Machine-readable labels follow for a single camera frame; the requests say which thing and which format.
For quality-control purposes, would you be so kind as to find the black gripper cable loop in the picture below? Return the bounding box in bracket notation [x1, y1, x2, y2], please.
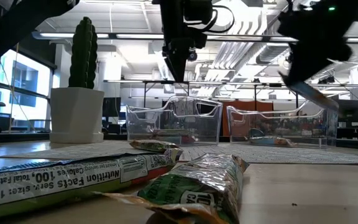
[208, 4, 236, 34]

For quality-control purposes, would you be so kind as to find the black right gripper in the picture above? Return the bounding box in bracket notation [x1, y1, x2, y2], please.
[277, 0, 358, 87]

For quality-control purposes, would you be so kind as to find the granola bar green foil wrapper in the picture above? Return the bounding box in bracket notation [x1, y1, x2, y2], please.
[93, 153, 250, 224]

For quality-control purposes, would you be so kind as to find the tall green cactus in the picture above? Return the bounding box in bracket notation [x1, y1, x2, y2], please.
[68, 16, 98, 90]

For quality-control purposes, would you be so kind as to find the small black ceiling spotlight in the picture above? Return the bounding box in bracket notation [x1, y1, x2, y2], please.
[318, 75, 336, 85]

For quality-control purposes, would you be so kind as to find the granola bar brown green wrapper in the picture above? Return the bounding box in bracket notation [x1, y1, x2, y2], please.
[129, 139, 180, 154]

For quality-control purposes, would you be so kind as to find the granola bar nutrition facts wrapper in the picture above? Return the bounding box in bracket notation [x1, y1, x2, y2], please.
[0, 149, 183, 222]

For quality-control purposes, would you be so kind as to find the white plant pot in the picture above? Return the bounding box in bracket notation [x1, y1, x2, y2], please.
[49, 87, 105, 144]

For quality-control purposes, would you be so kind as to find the black metal frame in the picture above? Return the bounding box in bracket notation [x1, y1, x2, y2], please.
[143, 80, 300, 110]

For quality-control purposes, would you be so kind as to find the overhead light bar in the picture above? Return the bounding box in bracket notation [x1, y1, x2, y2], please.
[32, 30, 358, 44]

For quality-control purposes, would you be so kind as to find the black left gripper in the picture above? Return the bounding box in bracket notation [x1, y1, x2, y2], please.
[160, 0, 214, 83]

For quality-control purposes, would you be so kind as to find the orange partition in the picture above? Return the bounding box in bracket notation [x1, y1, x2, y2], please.
[221, 100, 275, 138]

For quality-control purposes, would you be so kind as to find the clear plastic bin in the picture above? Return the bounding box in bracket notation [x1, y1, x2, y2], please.
[126, 96, 224, 146]
[227, 99, 338, 148]

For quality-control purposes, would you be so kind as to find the black monitor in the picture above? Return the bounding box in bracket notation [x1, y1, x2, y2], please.
[337, 99, 358, 119]
[102, 96, 122, 118]

